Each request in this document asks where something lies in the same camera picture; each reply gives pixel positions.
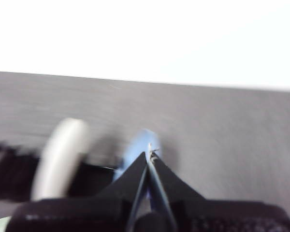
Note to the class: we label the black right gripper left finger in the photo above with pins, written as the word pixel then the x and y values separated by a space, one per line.
pixel 91 212

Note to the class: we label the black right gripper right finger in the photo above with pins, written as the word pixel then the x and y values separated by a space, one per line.
pixel 207 215

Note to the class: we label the white plate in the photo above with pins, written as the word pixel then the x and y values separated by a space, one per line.
pixel 60 159

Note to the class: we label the blue plate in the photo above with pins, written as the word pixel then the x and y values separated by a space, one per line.
pixel 140 145

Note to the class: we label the black plate rack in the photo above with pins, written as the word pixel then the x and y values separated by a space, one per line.
pixel 12 174

